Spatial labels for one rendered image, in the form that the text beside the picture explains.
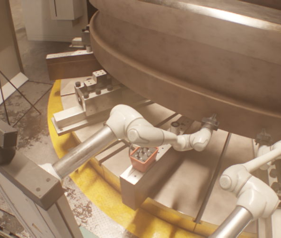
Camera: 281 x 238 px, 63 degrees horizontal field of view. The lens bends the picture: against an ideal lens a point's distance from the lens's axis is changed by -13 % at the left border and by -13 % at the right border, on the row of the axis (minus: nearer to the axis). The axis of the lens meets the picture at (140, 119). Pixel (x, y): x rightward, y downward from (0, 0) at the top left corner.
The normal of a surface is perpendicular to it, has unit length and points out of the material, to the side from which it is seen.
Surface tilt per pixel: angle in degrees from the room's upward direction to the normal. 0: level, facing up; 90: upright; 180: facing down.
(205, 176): 0
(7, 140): 90
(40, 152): 0
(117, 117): 23
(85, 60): 90
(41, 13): 90
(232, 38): 90
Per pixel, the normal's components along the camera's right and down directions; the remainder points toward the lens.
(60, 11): -0.29, 0.60
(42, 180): 0.00, -0.78
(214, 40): -0.53, 0.53
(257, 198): -0.21, -0.59
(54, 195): 0.85, 0.33
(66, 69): 0.14, 0.62
